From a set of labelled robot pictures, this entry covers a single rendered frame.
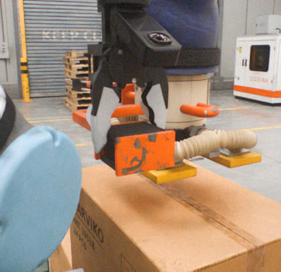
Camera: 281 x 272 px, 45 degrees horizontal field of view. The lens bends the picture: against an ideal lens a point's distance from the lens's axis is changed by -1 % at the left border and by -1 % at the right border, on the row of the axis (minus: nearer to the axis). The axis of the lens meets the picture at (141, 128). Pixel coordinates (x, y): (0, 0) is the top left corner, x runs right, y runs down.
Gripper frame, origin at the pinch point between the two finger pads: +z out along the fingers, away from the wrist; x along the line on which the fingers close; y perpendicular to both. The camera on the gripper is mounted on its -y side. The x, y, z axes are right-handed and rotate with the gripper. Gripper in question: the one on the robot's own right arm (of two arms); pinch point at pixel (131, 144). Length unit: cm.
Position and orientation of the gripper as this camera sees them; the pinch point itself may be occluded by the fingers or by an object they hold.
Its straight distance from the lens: 47.9
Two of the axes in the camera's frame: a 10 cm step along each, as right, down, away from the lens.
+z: 0.0, 9.7, 2.3
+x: -8.8, 1.1, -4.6
